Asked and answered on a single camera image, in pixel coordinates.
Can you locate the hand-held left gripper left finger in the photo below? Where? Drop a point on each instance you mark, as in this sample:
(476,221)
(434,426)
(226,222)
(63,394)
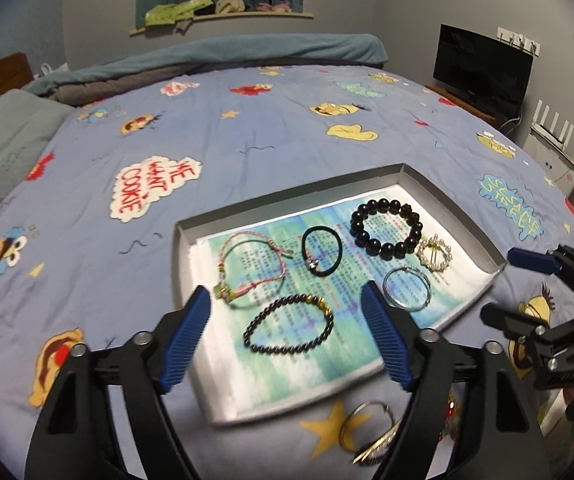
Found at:
(184,340)

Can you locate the teal folded blanket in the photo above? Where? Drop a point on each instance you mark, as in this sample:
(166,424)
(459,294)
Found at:
(267,52)

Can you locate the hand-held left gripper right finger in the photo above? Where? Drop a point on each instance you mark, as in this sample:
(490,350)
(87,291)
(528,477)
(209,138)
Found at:
(387,335)

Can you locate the thin silver hoop bangle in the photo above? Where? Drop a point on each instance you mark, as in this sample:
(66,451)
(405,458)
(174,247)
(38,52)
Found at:
(392,297)

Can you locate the grey cardboard box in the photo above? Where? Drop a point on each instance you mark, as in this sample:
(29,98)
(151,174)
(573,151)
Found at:
(187,255)

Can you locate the cartoon printed blue bed cover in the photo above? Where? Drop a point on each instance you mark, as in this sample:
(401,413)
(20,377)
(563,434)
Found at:
(92,270)

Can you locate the black monitor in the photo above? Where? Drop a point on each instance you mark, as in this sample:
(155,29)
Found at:
(482,67)

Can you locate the green cloth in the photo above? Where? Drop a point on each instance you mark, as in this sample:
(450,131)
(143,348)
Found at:
(172,11)

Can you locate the grey blue pillow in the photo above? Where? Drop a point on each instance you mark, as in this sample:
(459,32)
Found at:
(7,150)

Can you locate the beige cloth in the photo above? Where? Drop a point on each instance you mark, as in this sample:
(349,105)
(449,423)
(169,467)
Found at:
(229,4)

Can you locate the pink cloth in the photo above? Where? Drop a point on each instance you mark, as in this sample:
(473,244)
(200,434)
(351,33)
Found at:
(274,7)

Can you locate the blue green printed paper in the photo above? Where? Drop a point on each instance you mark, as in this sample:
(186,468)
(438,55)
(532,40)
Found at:
(357,280)

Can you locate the wall hook rack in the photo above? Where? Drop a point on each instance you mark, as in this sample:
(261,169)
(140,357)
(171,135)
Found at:
(519,40)

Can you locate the window sill shelf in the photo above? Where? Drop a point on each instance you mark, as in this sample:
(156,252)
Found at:
(277,15)

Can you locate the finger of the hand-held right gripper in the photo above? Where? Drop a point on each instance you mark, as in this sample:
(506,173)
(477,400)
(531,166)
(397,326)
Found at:
(532,260)
(512,320)

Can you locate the white router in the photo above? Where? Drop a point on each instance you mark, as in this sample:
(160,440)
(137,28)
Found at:
(552,130)

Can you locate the grey folded blanket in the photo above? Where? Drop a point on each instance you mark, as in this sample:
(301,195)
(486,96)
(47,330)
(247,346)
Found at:
(112,85)

